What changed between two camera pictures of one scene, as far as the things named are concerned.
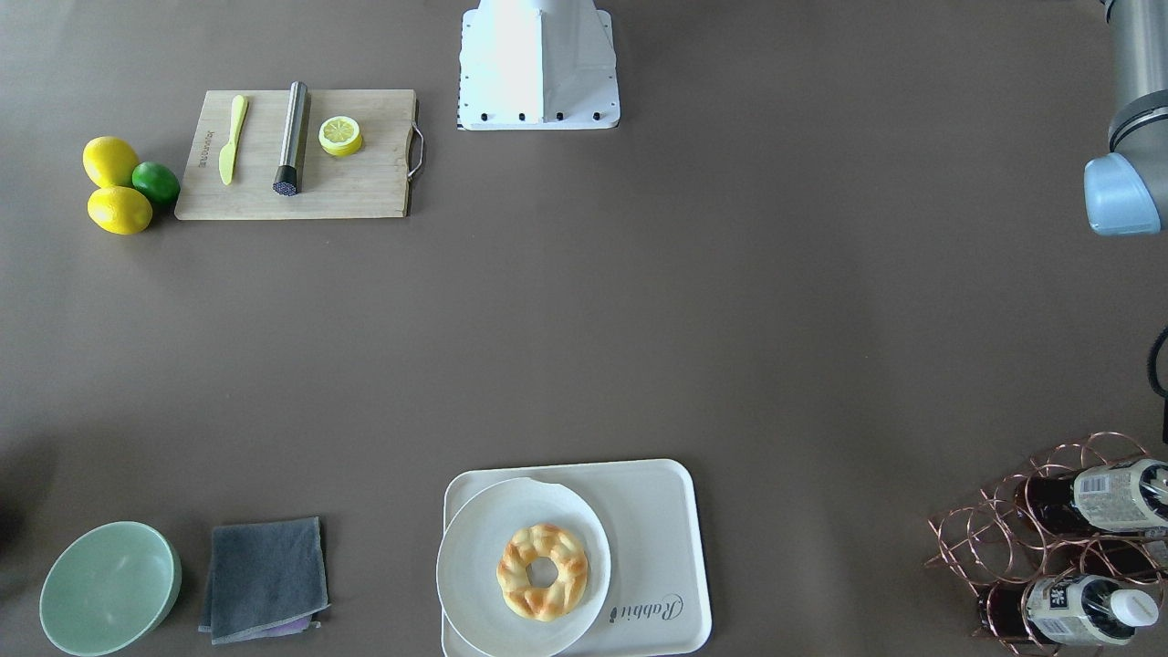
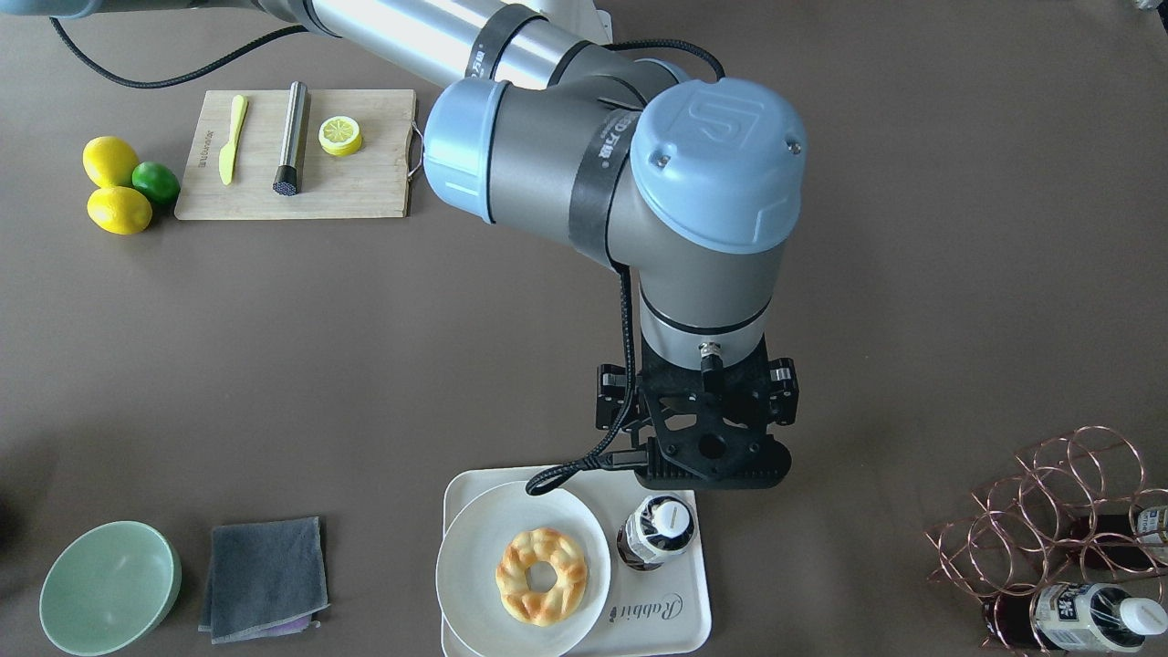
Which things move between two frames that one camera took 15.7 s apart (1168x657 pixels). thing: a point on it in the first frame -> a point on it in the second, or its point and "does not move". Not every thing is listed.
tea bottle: x=1125 y=496 -> x=659 y=526
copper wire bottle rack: x=1023 y=527 does not move
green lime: x=157 y=180 does not move
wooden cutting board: x=372 y=182 does not move
